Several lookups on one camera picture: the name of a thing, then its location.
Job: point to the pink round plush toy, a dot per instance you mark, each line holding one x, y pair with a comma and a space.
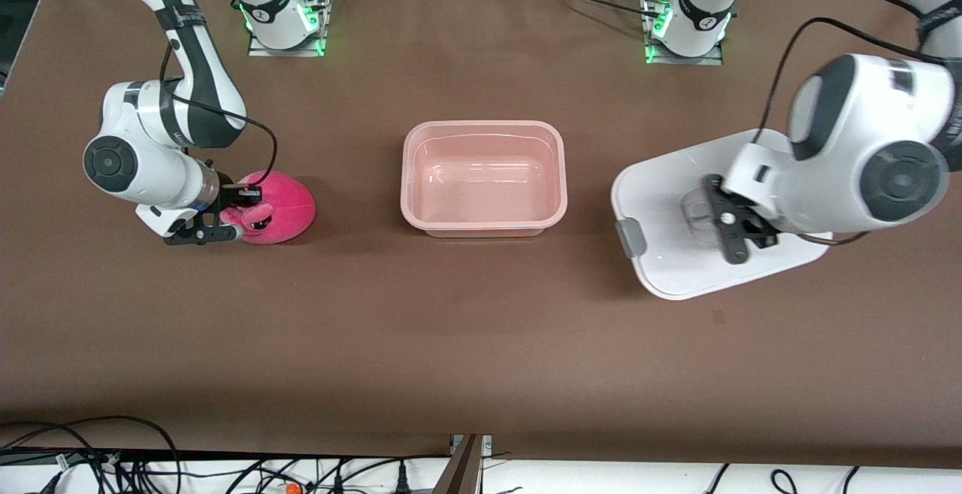
289, 208

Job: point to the white plastic tray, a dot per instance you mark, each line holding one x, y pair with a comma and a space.
676, 268

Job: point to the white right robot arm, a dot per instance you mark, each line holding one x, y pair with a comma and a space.
143, 171

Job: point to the pink translucent plastic box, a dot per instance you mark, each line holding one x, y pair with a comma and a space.
481, 178

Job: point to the brown table cover mat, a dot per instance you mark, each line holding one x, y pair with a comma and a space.
481, 343

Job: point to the aluminium right arm base plate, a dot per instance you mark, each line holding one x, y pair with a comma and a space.
325, 20

